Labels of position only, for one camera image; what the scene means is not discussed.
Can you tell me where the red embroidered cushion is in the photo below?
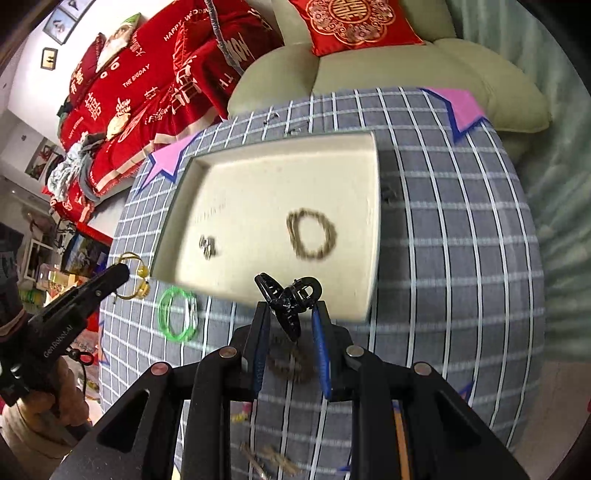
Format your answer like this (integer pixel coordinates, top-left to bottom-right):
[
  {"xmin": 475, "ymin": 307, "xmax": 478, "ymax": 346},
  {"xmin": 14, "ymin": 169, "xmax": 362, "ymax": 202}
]
[{"xmin": 288, "ymin": 0, "xmax": 426, "ymax": 57}]

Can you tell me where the cream jewelry tray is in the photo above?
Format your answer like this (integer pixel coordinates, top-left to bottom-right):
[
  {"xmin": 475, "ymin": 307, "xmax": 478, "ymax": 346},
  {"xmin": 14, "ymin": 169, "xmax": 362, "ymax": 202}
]
[{"xmin": 147, "ymin": 130, "xmax": 382, "ymax": 322}]

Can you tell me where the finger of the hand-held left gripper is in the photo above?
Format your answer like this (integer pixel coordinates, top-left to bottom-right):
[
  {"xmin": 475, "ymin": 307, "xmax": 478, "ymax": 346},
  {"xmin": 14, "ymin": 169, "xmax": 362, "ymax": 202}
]
[{"xmin": 34, "ymin": 264, "xmax": 131, "ymax": 333}]

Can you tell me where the brown hair clip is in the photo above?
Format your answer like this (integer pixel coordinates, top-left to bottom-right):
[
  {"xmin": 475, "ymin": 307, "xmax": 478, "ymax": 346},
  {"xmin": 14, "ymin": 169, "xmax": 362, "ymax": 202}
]
[{"xmin": 238, "ymin": 440, "xmax": 303, "ymax": 480}]

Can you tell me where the pale green sofa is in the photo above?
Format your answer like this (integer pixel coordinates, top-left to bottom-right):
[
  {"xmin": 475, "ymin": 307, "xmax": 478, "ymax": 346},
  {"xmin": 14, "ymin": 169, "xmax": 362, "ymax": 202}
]
[{"xmin": 226, "ymin": 0, "xmax": 552, "ymax": 158}]

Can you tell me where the large pink star sticker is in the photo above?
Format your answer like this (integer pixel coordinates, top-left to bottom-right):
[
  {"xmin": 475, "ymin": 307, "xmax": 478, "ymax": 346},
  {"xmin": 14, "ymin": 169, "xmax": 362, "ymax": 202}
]
[{"xmin": 139, "ymin": 134, "xmax": 204, "ymax": 190}]

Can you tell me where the brown hair tie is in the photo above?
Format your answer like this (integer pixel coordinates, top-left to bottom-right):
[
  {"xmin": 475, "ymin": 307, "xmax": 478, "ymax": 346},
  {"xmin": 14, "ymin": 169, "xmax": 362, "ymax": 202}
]
[{"xmin": 286, "ymin": 209, "xmax": 338, "ymax": 260}]

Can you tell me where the grey checked tablecloth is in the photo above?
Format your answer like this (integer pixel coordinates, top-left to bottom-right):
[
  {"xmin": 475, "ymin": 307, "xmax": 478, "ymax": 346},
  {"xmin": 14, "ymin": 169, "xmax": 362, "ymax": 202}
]
[{"xmin": 97, "ymin": 87, "xmax": 546, "ymax": 480}]

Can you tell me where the green plastic bangle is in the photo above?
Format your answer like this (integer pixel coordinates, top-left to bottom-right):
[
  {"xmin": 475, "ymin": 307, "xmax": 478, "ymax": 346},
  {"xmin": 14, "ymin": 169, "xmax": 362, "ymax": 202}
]
[{"xmin": 158, "ymin": 286, "xmax": 200, "ymax": 343}]

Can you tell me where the yellow hair tie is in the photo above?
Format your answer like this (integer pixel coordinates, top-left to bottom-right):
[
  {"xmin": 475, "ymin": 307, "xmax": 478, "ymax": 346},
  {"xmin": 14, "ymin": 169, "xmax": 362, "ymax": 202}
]
[{"xmin": 113, "ymin": 251, "xmax": 153, "ymax": 303}]

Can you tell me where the grey white crumpled cloth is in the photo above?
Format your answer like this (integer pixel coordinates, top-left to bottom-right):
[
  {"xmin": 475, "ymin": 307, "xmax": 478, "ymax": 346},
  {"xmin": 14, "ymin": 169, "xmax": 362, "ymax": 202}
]
[{"xmin": 46, "ymin": 141, "xmax": 100, "ymax": 199}]

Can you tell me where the wooden stick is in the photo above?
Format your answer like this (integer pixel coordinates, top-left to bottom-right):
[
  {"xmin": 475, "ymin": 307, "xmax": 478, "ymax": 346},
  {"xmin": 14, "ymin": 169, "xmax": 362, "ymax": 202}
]
[{"xmin": 392, "ymin": 401, "xmax": 411, "ymax": 480}]

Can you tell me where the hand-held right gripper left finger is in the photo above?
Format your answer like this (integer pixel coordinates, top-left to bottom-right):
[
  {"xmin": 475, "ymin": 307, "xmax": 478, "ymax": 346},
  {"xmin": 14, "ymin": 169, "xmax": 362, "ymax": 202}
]
[{"xmin": 55, "ymin": 300, "xmax": 273, "ymax": 480}]

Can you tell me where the pale green curtain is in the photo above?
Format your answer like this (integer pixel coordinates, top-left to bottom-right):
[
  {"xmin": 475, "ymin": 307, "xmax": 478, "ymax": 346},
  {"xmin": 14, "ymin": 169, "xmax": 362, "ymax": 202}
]
[{"xmin": 443, "ymin": 0, "xmax": 591, "ymax": 370}]

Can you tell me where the person's left hand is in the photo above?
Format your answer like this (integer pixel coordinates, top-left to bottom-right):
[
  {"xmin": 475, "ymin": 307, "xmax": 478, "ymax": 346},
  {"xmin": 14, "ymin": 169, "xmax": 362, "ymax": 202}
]
[{"xmin": 28, "ymin": 357, "xmax": 89, "ymax": 429}]

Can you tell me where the black hair claw clip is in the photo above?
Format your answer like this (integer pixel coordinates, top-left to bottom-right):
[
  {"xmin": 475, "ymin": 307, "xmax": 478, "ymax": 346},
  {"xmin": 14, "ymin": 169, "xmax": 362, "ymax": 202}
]
[{"xmin": 254, "ymin": 273, "xmax": 322, "ymax": 341}]

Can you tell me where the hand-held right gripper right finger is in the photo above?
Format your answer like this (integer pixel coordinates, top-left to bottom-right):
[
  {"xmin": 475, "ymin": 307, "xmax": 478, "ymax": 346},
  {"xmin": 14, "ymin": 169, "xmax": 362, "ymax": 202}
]
[{"xmin": 310, "ymin": 302, "xmax": 532, "ymax": 480}]

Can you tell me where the wall poster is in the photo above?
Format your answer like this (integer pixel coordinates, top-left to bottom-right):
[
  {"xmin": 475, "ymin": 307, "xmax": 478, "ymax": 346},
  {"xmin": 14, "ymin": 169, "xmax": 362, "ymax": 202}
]
[{"xmin": 25, "ymin": 138, "xmax": 65, "ymax": 181}]

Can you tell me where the brown bead bracelet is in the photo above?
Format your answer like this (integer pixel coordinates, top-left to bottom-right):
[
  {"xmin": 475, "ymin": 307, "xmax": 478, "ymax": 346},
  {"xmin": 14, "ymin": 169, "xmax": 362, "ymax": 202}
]
[{"xmin": 265, "ymin": 335, "xmax": 319, "ymax": 383}]

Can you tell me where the red printed blanket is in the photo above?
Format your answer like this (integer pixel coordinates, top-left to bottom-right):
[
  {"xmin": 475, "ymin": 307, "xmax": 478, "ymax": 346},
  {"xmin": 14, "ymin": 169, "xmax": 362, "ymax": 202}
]
[{"xmin": 48, "ymin": 0, "xmax": 284, "ymax": 222}]

